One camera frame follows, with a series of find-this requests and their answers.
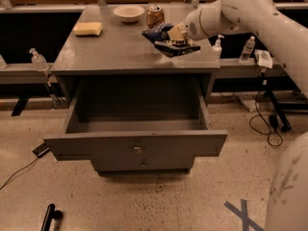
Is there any right grey shelf bench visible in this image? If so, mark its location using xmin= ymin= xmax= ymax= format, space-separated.
xmin=217 ymin=58 xmax=285 ymax=79

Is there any white ceramic bowl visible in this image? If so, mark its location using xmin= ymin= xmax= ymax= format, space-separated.
xmin=114 ymin=5 xmax=145 ymax=23

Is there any blue chip bag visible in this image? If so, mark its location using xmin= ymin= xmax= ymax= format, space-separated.
xmin=141 ymin=23 xmax=200 ymax=58

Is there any white wipes packet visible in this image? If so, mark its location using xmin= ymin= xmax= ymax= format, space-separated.
xmin=254 ymin=49 xmax=273 ymax=68

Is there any left grey shelf bench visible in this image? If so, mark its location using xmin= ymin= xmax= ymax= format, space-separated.
xmin=0 ymin=64 xmax=60 ymax=116

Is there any black floor cable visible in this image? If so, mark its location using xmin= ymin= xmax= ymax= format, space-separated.
xmin=0 ymin=156 xmax=40 ymax=192
xmin=248 ymin=90 xmax=284 ymax=148

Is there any black power brick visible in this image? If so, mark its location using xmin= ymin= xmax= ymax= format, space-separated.
xmin=33 ymin=143 xmax=50 ymax=158

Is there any black floor cable right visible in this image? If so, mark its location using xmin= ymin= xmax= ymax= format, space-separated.
xmin=248 ymin=90 xmax=284 ymax=148

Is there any left clear pump bottle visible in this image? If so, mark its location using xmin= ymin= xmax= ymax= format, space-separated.
xmin=29 ymin=48 xmax=49 ymax=71

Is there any yellow sponge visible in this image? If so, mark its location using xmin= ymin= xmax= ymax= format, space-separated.
xmin=73 ymin=22 xmax=102 ymax=36

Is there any clear water bottle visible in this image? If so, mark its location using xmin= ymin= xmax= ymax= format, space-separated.
xmin=239 ymin=36 xmax=255 ymax=64

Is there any round metal drawer knob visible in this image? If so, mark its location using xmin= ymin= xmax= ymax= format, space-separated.
xmin=133 ymin=146 xmax=142 ymax=154

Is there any black handle object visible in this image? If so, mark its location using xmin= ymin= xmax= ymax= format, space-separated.
xmin=40 ymin=203 xmax=64 ymax=231

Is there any open grey top drawer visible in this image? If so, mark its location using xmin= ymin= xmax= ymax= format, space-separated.
xmin=45 ymin=75 xmax=227 ymax=162

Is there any brown patterned soda can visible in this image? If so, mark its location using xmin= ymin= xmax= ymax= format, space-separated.
xmin=146 ymin=5 xmax=165 ymax=29

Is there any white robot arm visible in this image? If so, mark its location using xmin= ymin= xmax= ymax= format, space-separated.
xmin=175 ymin=0 xmax=308 ymax=231

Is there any grey shelf bench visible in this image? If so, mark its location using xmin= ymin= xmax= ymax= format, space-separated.
xmin=0 ymin=64 xmax=60 ymax=116
xmin=217 ymin=58 xmax=285 ymax=79

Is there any right white pump bottle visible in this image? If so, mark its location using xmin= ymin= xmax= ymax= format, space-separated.
xmin=212 ymin=35 xmax=223 ymax=60

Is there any white floor power strip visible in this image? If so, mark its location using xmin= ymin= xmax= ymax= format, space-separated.
xmin=237 ymin=94 xmax=259 ymax=113

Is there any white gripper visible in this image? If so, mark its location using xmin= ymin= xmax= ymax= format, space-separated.
xmin=167 ymin=9 xmax=206 ymax=41

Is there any black floor cable left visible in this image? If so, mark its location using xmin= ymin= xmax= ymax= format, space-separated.
xmin=0 ymin=156 xmax=40 ymax=192

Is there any grey drawer cabinet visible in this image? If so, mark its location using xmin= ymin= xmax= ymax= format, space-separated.
xmin=52 ymin=6 xmax=219 ymax=173

